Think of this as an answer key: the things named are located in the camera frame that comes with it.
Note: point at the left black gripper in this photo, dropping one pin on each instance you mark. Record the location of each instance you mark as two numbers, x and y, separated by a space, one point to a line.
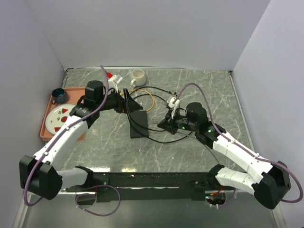
129 104

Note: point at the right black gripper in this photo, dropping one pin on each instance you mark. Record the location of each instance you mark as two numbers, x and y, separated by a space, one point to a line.
168 124

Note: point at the black network switch box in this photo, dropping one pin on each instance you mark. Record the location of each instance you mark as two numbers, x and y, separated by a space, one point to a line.
138 124

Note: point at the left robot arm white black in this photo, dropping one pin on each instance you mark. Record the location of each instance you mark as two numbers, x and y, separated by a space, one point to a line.
39 173

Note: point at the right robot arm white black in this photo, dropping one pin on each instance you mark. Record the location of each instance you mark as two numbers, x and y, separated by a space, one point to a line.
268 181

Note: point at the white ceramic mug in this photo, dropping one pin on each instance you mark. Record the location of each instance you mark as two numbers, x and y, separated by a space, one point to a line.
138 78

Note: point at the pink tray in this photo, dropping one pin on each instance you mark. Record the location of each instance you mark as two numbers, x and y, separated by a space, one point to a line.
74 94

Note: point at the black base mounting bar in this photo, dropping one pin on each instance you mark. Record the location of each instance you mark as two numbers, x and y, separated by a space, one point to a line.
150 185

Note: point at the dark blue cup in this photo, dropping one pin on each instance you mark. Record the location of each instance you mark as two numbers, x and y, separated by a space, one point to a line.
59 96

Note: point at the white watermelon pattern plate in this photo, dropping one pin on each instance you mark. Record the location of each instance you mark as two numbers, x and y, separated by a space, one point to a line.
57 117

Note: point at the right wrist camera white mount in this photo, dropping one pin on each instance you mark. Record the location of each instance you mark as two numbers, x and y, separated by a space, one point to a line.
173 104

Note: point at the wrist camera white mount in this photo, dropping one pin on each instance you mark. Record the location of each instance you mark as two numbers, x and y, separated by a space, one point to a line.
173 104
114 80

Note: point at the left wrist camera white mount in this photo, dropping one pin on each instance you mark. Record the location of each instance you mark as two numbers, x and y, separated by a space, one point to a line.
114 80

